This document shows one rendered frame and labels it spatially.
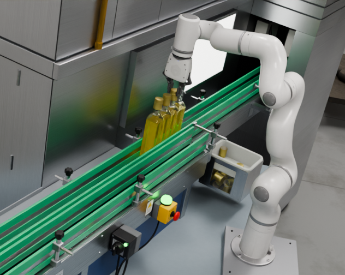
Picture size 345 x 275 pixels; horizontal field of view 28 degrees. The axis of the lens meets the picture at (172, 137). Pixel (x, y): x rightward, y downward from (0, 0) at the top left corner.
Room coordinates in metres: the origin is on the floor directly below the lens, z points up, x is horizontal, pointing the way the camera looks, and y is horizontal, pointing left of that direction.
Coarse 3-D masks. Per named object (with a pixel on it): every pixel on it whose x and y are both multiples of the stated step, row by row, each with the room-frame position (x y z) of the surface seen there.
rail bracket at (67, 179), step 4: (68, 168) 2.05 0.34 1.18; (64, 172) 2.04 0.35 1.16; (68, 172) 2.03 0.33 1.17; (72, 172) 2.04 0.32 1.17; (56, 176) 2.06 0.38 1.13; (60, 176) 2.06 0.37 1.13; (68, 176) 2.04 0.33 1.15; (64, 180) 2.03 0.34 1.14; (68, 180) 2.03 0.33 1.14; (64, 184) 2.03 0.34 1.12
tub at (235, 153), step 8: (216, 144) 2.76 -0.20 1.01; (224, 144) 2.81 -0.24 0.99; (232, 144) 2.80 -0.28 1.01; (216, 152) 2.77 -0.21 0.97; (232, 152) 2.79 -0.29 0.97; (240, 152) 2.78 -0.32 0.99; (248, 152) 2.76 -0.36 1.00; (224, 160) 2.64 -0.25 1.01; (232, 160) 2.77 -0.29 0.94; (240, 160) 2.77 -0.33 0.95; (248, 160) 2.76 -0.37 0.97; (256, 160) 2.74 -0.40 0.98; (240, 168) 2.60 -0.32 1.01; (248, 168) 2.73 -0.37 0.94
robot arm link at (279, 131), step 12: (288, 72) 2.39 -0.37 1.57; (300, 84) 2.35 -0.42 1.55; (300, 96) 2.35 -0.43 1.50; (288, 108) 2.33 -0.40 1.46; (276, 120) 2.30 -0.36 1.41; (288, 120) 2.30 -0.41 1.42; (276, 132) 2.28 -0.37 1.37; (288, 132) 2.29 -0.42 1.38; (276, 144) 2.28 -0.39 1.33; (288, 144) 2.29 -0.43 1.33; (276, 156) 2.29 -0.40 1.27; (288, 156) 2.30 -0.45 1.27; (288, 168) 2.33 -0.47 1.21
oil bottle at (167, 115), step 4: (160, 112) 2.48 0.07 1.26; (164, 112) 2.48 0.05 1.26; (168, 112) 2.49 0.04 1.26; (164, 116) 2.46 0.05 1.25; (168, 116) 2.48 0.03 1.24; (164, 120) 2.46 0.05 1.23; (168, 120) 2.48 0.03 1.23; (164, 124) 2.46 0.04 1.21; (168, 124) 2.49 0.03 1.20; (164, 128) 2.47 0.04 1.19; (168, 128) 2.50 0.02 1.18; (164, 132) 2.47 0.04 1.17; (160, 136) 2.46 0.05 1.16; (164, 136) 2.48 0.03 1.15; (160, 140) 2.46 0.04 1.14
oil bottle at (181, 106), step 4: (176, 104) 2.58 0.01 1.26; (180, 104) 2.58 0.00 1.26; (184, 104) 2.60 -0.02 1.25; (180, 108) 2.57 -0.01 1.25; (184, 108) 2.60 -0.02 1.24; (180, 112) 2.57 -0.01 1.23; (184, 112) 2.61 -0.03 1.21; (180, 116) 2.58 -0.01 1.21; (180, 120) 2.59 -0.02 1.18; (176, 124) 2.57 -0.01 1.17; (180, 124) 2.60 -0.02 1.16; (176, 128) 2.57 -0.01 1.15; (180, 128) 2.60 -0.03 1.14
